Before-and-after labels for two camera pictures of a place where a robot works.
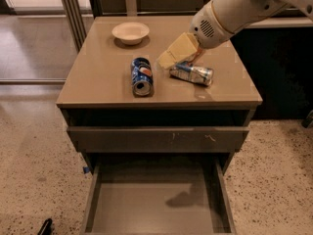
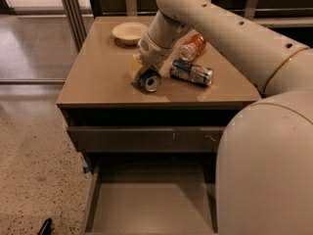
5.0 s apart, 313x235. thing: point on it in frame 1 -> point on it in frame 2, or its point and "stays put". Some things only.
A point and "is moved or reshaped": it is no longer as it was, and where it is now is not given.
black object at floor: (46, 228) stays put
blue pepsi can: (142, 78) is moved or reshaped
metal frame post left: (74, 15) stays put
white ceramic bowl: (130, 32) stays put
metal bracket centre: (131, 0) stays put
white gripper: (205, 29) -> (153, 50)
